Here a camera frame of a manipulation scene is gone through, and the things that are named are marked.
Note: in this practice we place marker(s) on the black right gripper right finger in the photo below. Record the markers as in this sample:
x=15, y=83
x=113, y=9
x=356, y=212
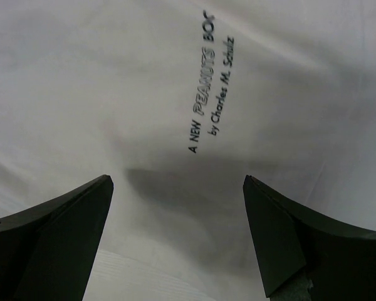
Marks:
x=305, y=255

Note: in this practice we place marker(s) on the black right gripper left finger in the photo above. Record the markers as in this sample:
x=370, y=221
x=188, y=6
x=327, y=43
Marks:
x=47, y=251

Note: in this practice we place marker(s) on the white green Charlie Brown t-shirt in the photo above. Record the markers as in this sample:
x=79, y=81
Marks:
x=178, y=101

